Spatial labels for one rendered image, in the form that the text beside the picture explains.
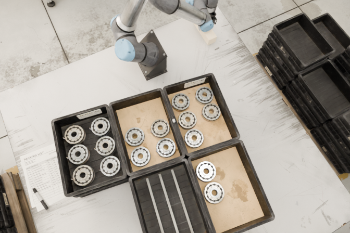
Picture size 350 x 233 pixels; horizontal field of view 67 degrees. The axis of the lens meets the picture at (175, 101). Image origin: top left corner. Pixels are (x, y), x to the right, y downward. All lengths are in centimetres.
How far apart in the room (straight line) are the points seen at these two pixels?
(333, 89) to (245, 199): 130
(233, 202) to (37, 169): 108
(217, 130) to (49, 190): 98
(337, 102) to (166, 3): 163
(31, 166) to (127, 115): 62
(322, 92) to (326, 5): 133
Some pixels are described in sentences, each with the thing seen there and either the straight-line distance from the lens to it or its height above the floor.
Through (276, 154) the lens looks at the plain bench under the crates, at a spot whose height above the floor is 70.
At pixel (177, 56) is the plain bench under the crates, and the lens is 180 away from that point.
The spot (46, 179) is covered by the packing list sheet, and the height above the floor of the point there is 70.
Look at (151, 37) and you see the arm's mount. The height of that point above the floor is 89.
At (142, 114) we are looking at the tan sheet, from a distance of 150.
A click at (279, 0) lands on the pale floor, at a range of 327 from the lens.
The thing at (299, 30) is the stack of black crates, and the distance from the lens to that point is 243.
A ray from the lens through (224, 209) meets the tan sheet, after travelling 145.
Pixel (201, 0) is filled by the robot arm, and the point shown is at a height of 109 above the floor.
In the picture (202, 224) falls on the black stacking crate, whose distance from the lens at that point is 144.
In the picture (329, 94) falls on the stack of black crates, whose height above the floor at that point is 38.
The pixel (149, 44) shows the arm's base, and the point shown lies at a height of 92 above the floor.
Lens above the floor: 225
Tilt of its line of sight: 69 degrees down
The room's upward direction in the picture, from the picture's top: 5 degrees clockwise
